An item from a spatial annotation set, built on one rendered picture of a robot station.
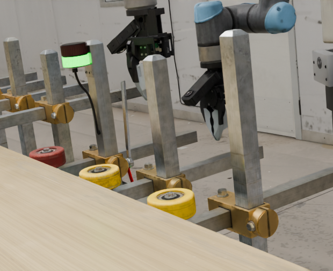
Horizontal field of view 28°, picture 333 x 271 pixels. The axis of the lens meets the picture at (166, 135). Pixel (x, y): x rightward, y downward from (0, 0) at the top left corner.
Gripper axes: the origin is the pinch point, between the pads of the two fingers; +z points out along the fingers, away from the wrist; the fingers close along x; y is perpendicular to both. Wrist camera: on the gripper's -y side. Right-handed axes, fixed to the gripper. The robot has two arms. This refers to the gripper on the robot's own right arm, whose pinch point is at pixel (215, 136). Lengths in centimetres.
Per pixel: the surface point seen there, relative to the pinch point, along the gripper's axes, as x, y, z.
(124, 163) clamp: -8.6, -33.0, -2.5
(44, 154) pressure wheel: -3, -50, -8
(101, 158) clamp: -5.3, -37.1, -4.1
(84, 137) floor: 364, 136, 83
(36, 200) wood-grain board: -31, -64, -7
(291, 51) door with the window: 201, 224, 19
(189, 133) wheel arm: -1.6, -9.3, -3.2
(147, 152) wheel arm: -1.6, -22.4, -1.4
